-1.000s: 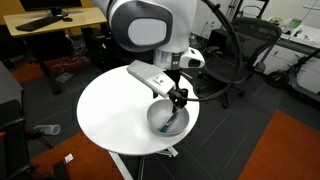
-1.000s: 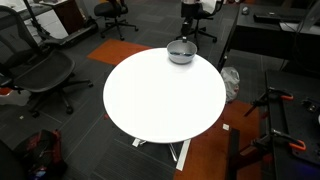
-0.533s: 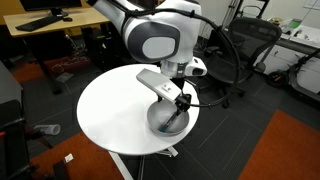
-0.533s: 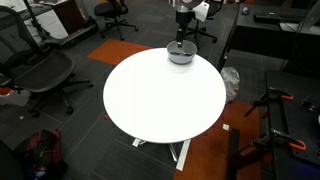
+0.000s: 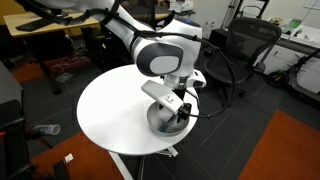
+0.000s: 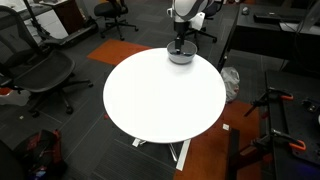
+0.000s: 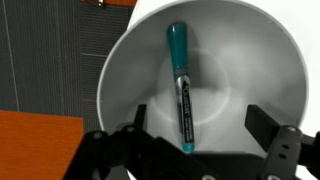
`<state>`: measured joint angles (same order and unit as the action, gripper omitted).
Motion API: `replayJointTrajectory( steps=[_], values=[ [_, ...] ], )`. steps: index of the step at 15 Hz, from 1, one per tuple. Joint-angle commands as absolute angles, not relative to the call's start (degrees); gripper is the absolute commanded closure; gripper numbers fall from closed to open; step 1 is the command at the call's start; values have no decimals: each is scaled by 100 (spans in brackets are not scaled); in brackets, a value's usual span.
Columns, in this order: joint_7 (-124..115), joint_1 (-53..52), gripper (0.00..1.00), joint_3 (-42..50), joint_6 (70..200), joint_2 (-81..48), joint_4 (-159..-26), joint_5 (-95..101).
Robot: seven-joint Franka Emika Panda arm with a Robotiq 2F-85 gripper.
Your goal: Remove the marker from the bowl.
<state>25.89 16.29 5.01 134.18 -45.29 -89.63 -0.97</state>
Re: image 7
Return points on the teal dry erase marker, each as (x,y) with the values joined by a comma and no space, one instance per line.
(181,83)

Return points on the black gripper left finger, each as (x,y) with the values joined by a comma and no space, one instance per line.
(110,150)

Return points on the white round bowl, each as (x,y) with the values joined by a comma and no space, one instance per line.
(240,83)

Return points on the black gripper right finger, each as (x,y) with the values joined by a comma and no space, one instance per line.
(283,146)

